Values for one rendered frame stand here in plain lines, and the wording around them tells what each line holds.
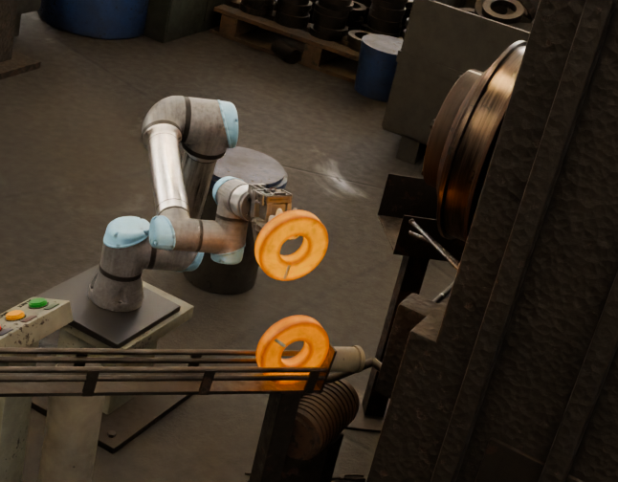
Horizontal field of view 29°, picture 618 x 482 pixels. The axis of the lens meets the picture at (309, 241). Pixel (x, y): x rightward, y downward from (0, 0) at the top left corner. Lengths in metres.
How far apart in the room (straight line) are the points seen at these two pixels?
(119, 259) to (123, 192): 1.43
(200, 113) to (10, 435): 0.89
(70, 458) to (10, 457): 0.19
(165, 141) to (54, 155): 1.99
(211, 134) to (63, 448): 0.85
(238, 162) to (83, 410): 1.55
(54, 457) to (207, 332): 1.22
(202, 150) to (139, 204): 1.57
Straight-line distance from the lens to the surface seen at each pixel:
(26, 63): 5.65
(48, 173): 4.70
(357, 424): 3.59
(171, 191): 2.77
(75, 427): 2.69
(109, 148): 4.98
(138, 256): 3.21
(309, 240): 2.49
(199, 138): 2.99
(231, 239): 2.73
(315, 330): 2.50
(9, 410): 2.77
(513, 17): 5.50
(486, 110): 2.50
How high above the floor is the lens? 2.05
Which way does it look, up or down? 27 degrees down
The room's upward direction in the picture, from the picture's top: 13 degrees clockwise
